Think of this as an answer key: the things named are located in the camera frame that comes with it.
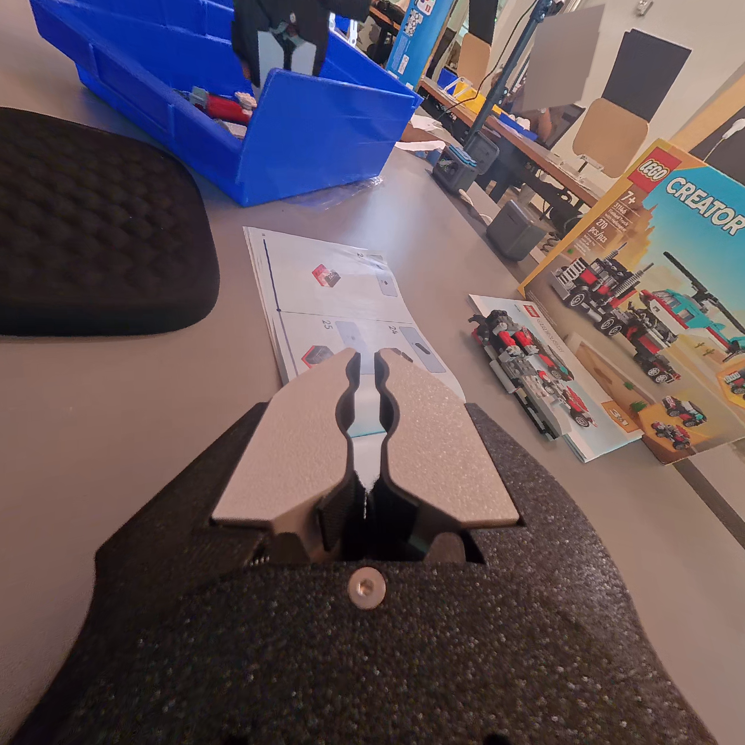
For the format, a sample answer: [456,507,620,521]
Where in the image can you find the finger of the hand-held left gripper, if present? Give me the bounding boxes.
[255,28,292,88]
[289,34,320,76]

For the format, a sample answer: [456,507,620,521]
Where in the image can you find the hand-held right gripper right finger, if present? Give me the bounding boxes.
[369,347,520,556]

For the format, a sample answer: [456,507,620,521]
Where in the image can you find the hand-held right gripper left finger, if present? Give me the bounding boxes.
[211,347,369,561]

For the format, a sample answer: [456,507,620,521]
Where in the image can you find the pile of toy bricks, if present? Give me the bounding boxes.
[187,86,261,140]

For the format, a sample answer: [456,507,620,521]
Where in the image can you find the blue plastic bin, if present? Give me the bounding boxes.
[29,0,424,208]

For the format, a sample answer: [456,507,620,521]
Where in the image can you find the instruction booklet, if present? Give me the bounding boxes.
[468,294,645,464]
[243,226,468,513]

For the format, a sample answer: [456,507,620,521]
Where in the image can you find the tall blue toy box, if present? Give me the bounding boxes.
[386,0,456,91]

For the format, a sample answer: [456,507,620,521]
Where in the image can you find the toy brick truck model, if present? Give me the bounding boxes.
[468,308,596,441]

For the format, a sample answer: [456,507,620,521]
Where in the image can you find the closed instruction booklet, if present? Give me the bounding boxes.
[468,294,645,464]

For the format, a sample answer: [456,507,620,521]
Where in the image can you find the dark grey box device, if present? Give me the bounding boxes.
[486,199,548,262]
[432,139,499,193]

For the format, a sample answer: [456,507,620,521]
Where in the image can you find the black tripod stand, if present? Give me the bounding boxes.
[464,0,565,149]

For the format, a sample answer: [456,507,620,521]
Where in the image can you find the black foam pad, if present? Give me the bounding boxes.
[0,107,221,337]

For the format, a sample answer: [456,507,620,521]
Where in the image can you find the cluttered wooden work table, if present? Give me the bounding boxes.
[418,76,609,207]

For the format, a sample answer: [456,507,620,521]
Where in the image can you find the toy brick set box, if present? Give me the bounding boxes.
[518,139,745,466]

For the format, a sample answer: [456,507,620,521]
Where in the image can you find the wooden divider board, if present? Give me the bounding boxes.
[572,98,650,178]

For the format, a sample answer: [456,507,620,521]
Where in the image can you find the black backdrop panel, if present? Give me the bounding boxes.
[684,76,745,166]
[602,29,693,124]

